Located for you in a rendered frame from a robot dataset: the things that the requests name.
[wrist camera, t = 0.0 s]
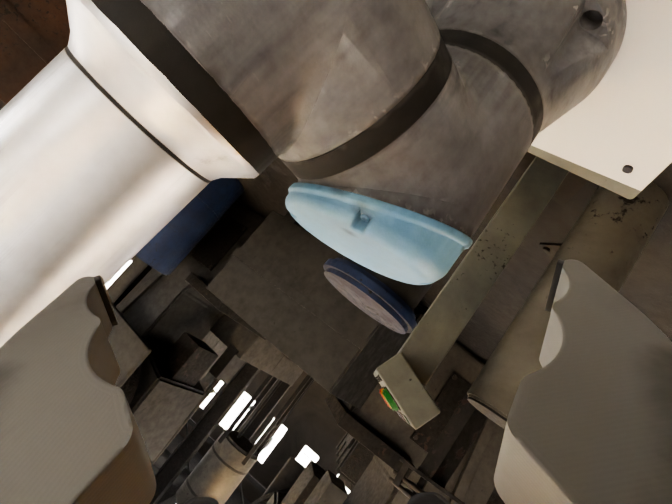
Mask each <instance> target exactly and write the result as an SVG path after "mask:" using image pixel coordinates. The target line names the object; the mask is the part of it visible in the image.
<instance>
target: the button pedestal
mask: <svg viewBox="0 0 672 504"><path fill-rule="evenodd" d="M511 177H513V178H515V179H517V180H518V182H517V183H516V185H515V186H514V188H513V189H512V191H511V192H510V193H509V195H508V196H507V198H506V199H505V201H504V202H503V203H502V205H501V206H500V208H499V209H498V210H497V212H496V213H495V215H494V216H493V218H492V219H491V220H490V222H489V223H488V225H487V226H486V228H485V229H484V230H483V232H482V233H481V235H480V236H479V237H478V239H477V240H476V242H475V243H474V245H473V246H472V247H471V249H470V250H469V252H468V253H467V255H466V256H465V257H464V259H463V260H462V262H461V263H460V264H459V266H458V267H457V269H456V270H455V272H454V273H453V274H452V276H451V277H450V279H449V280H448V282H447V283H446V284H445V286H444V287H443V289H442V290H441V291H440V293H439V294H438V296H437V297H436V299H435V300H434V301H433V303H432V304H431V306H430V307H429V309H428V310H427V311H426V313H425V314H424V316H423V317H422V319H421V320H420V321H419V323H418V324H417V326H416V327H415V328H414V330H413V331H412V333H411V334H410V336H409V337H408V338H407V340H406V341H405V343H404V344H403V346H402V347H401V348H400V350H399V351H398V353H397V354H396V355H395V356H393V357H392V358H390V359H389V360H387V361H386V362H384V363H383V364H381V365H380V366H378V367H377V368H376V370H375V372H374V376H375V378H376V379H377V381H378V382H379V384H380V385H381V388H382V389H383V388H384V389H385V388H386V390H387V391H388V392H389V394H390V395H391V397H392V399H393V400H394V402H395V403H396V405H397V407H398V408H399V410H398V412H401V414H404V415H405V417H406V418H407V420H408V421H409V423H410V425H411V426H412V427H413V428H414V429H415V430H416V429H418V428H420V427H421V426H423V425H424V424H426V423H427V422H428V421H430V420H431V419H433V418H434V417H435V416H437V415H438V414H440V409H439V408H438V406H437V405H436V403H435V402H434V400H433V399H432V397H431V396H430V394H429V393H428V391H427V390H426V388H425V387H424V386H425V385H426V384H427V383H428V381H429V380H430V378H431V377H432V375H433V374H434V372H435V371H436V369H437V368H438V366H439V365H440V363H441V362H442V360H443V359H444V357H445V356H446V354H447V353H448V352H449V350H450V349H451V347H452V346H453V344H454V343H455V341H456V340H457V338H458V337H459V335H460V334H461V332H462V331H463V329H464V328H465V326H466V325H467V323H468V322H469V320H470V319H471V317H472V316H473V314H474V313H475V311H476V310H477V308H478V307H479V305H480V304H481V302H482V301H483V299H484V298H485V296H486V295H487V293H488V292H489V290H490V289H491V287H492V286H493V284H494V283H495V281H496V280H497V278H498V277H499V276H500V274H501V273H502V271H503V270H504V268H505V267H506V265H507V264H508V262H509V261H510V259H511V258H512V256H513V255H514V253H515V252H516V250H517V249H518V247H519V246H520V244H521V243H522V241H523V240H524V238H525V237H526V235H527V234H528V232H529V231H530V229H531V228H532V226H533V225H534V223H535V222H536V220H537V219H538V217H539V216H540V214H541V213H542V211H543V210H544V208H545V207H546V205H547V204H548V203H549V201H550V200H553V201H555V202H557V203H558V204H560V205H562V206H563V205H564V204H565V203H566V202H567V201H568V200H569V199H570V198H571V197H572V196H574V195H575V194H576V193H577V192H578V191H579V190H580V189H581V188H582V187H583V186H584V185H585V184H587V183H588V182H589V180H586V179H584V178H582V177H580V176H578V175H576V174H574V173H571V172H569V171H567V170H565V169H563V168H561V167H559V166H557V165H554V164H552V163H550V162H548V161H546V160H544V159H542V158H539V157H537V156H535V155H533V154H531V153H529V152H526V154H525V155H524V157H523V158H522V160H521V162H520V163H519V165H518V166H517V168H516V169H515V171H514V172H513V174H512V176H511Z"/></svg>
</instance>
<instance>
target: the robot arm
mask: <svg viewBox="0 0 672 504"><path fill-rule="evenodd" d="M66 5H67V12H68V19H69V26H70V36H69V42H68V45H67V46H66V47H65V48H64V49H63V50H62V51H61V52H60V53H59V54H58V55H57V56H56V57H55V58H54V59H53V60H52V61H51V62H50V63H49V64H48V65H47V66H46V67H45V68H43V69H42V70H41V71H40V72H39V73H38V74H37V75H36V76H35V77H34V78H33V79H32V80H31V81H30V82H29V83H28V84H27V85H26V86H25V87H24V88H23V89H22V90H21V91H20V92H19V93H18V94H17V95H16V96H15V97H14V98H12V99H11V100H10V101H9V102H8V103H7V104H6V105H5V106H4V107H3V108H2V109H1V110H0V504H150V502H151V501H152V499H153V497H154V495H155V492H156V479H155V476H154V472H153V468H152V465H151V461H150V458H149V454H148V451H147V447H146V445H145V442H144V440H143V438H142V435H141V433H140V430H139V428H138V426H137V423H136V421H135V418H134V416H133V414H132V411H131V409H130V406H129V404H128V401H127V399H126V397H125V394H124V392H123V390H122V389H121V388H119V387H117V386H115V383H116V381H117V379H118V377H119V375H120V367H119V365H118V362H117V360H116V357H115V355H114V352H113V350H112V347H111V345H110V342H109V340H108V336H109V334H110V333H111V331H112V326H114V325H117V324H118V323H117V320H116V316H115V313H114V310H113V306H112V303H111V300H110V297H109V293H108V290H107V288H106V285H105V284H106V283H107V282H108V281H109V280H110V279H111V278H112V277H113V276H114V275H115V274H116V273H117V272H118V271H119V270H120V269H121V268H122V267H123V266H124V265H125V264H126V263H127V262H129V261H130V260H131V259H132V258H133V257H134V256H135V255H136V254H137V253H138V252H139V251H140V250H141V249H142V248H143V247H144V246H145V245H146V244H147V243H148V242H149V241H150V240H151V239H152V238H153V237H154V236H155V235H156V234H157V233H158V232H159V231H160V230H161V229H162V228H163V227H165V226H166V225H167V224H168V223H169V222H170V221H171V220H172V219H173V218H174V217H175V216H176V215H177V214H178V213H179V212H180V211H181V210H182V209H183V208H184V207H185V206H186V205H187V204H188V203H189V202H190V201H191V200H192V199H193V198H194V197H195V196H196V195H197V194H198V193H199V192H200V191H202V190H203V189H204V188H205V187H206V186H207V185H208V184H209V183H210V182H211V181H212V180H215V179H219V178H256V177H257V176H258V175H260V174H261V173H262V172H263V171H264V170H265V169H266V168H267V167H268V166H269V165H270V164H271V163H272V162H273V161H274V160H275V159H276V158H277V157H279V158H280V159H281V161H282V162H283V163H284V164H285V165H286V166H287V167H288V168H289V169H290V170H291V172H292V173H293V174H294V175H295V176H296V177H297V179H298V182H297V183H293V184H292V185H291V186H290V187H289V189H288V191H289V194H288V195H287V197H286V200H285V204H286V208H287V210H288V211H289V212H290V214H291V216H292V217H293V218H294V219H295V220H296V221H297V222H298V223H299V224H300V225H301V226H302V227H303V228H305V229H306V230H307V231H308V232H310V233H311V234H312V235H313V236H315V237H316V238H317V239H319V240H320V241H322V242H323V243H325V244H326V245H328V246H329V247H331V248H332V249H334V250H336V251H337V252H339V253H340V254H342V255H344V256H346V257H347V258H349V259H351V260H353V261H354V262H356V263H358V264H360V265H362V266H364V267H366V268H368V269H370V270H372V271H374V272H377V273H379V274H381V275H384V276H386V277H389V278H391V279H394V280H397V281H400V282H404V283H408V284H413V285H428V284H432V283H434V282H436V281H438V280H439V279H441V278H443V277H444V276H445V275H446V274H447V273H448V271H449V270H450V268H451V267H452V266H453V264H454V263H455V261H456V260H457V259H458V257H459V256H460V254H461V253H462V252H463V250H464V249H468V248H469V247H470V246H471V244H472V242H473V241H472V239H471V238H472V237H473V235H474V233H475V232H476V230H477V229H478V227H479V226H480V224H481V223H482V221H483V219H484V218H485V216H486V215H487V213H488V212H489V210H490V208H491V207H492V205H493V204H494V202H495V201H496V199H497V198H498V196H499V194H500V193H501V191H502V190H503V188H504V187H505V185H506V183H507V182H508V180H509V179H510V177H511V176H512V174H513V172H514V171H515V169H516V168H517V166H518V165H519V163H520V162H521V160H522V158H523V157H524V155H525V154H526V152H527V151H528V149H529V147H530V146H531V144H532V142H533V141H534V139H535V138H536V136H537V135H538V134H539V133H540V132H541V131H543V130H544V129H545V128H547V127H548V126H549V125H551V124H552V123H554V122H555V121H556V120H558V119H559V118H560V117H562V116H563V115H564V114H566V113H567V112H568V111H570V110H571V109H572V108H574V107H575V106H577V105H578V104H579V103H581V102H582V101H583V100H584V99H585V98H587V97H588V96H589V95H590V94H591V93H592V91H593V90H594V89H595V88H596V87H597V86H598V85H599V83H600V82H601V80H602V79H603V77H604V76H605V74H606V73H607V71H608V69H609V68H610V66H611V64H612V63H613V61H614V60H615V58H616V56H617V54H618V52H619V50H620V47H621V45H622V42H623V38H624V35H625V30H626V21H627V8H626V0H66ZM545 311H549V312H551V313H550V319H549V322H548V326H547V330H546V334H545V338H544V341H543V345H542V349H541V353H540V357H539V361H540V364H541V366H542V369H540V370H538V371H536V372H534V373H531V374H529V375H526V376H525V377H524V378H523V379H522V380H521V382H520V384H519V387H518V390H517V393H516V395H515V398H514V401H513V403H512V406H511V409H510V412H509V414H508V418H507V422H506V427H505V431H504V435H503V439H502V444H501V448H500V452H499V456H498V461H497V465H496V469H495V474H494V484H495V488H496V490H497V492H498V494H499V496H500V497H501V499H502V500H503V501H504V503H505V504H672V342H671V341H670V339H669V338H668V337H667V336H666V335H665V334H664V333H663V332H662V331H661V330H660V329H659V328H658V327H657V326H656V325H655V324H654V323H653V322H652V321H651V320H650V319H649V318H648V317H646V316H645V315H644V314H643V313H642V312H641V311H640V310H639V309H637V308H636V307H635V306H634V305H633V304H632V303H630V302H629V301H628V300H627V299H626V298H624V297H623V296H622V295H621V294H620V293H618V292H617V291H616V290H615V289H614V288H612V287H611V286H610V285H609V284H608V283H606V282H605V281H604V280H603V279H602V278H600V277H599V276H598V275H597V274H596V273H594V272H593V271H592V270H591V269H590V268H588V267H587V266H586V265H585V264H584V263H582V262H580V261H578V260H573V259H569V260H561V259H558V261H557V264H556V268H555V272H554V276H553V280H552V284H551V288H550V292H549V296H548V300H547V304H546V308H545Z"/></svg>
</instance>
